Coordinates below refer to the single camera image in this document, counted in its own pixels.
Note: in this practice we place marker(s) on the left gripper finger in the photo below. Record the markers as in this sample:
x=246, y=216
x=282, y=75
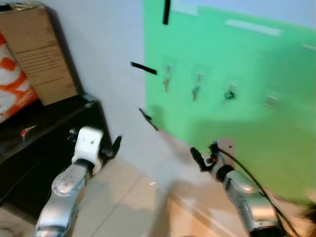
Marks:
x=74, y=134
x=117, y=144

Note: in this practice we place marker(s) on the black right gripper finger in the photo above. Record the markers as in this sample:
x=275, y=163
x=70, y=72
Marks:
x=198, y=158

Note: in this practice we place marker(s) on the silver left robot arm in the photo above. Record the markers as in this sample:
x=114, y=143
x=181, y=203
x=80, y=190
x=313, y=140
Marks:
x=66, y=190

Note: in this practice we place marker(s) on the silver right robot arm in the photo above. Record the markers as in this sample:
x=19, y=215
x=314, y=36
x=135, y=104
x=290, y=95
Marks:
x=247, y=200

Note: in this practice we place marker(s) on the black tape strip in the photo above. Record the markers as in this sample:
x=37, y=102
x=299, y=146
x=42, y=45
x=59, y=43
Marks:
x=166, y=12
x=143, y=68
x=148, y=119

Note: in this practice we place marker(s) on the small red white item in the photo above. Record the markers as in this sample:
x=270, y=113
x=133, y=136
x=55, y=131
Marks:
x=27, y=132

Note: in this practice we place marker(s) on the black shelf unit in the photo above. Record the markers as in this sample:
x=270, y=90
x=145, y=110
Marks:
x=34, y=163

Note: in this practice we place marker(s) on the silver key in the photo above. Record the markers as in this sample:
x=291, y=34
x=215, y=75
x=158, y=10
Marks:
x=196, y=92

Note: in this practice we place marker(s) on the orange and white bag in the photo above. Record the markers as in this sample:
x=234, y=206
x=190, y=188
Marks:
x=15, y=84

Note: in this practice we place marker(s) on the brown cardboard box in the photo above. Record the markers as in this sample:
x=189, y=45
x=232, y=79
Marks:
x=42, y=54

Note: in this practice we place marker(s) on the long white tape strip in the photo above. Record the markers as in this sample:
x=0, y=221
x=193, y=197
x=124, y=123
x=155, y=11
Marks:
x=253, y=27

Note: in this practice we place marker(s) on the wide white tape strip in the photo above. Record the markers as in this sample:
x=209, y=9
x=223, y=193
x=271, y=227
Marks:
x=185, y=7

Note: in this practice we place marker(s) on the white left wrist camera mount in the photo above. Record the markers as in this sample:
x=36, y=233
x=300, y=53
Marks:
x=88, y=143

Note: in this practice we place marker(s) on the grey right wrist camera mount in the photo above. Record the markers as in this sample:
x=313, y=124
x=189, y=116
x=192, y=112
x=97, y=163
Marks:
x=226, y=146

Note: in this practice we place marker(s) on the green wall sheet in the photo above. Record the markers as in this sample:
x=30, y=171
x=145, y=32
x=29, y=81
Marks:
x=237, y=128

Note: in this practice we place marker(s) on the clear adhesive wall hook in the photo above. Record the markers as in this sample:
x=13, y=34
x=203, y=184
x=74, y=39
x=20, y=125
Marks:
x=199, y=73
x=231, y=82
x=168, y=65
x=271, y=99

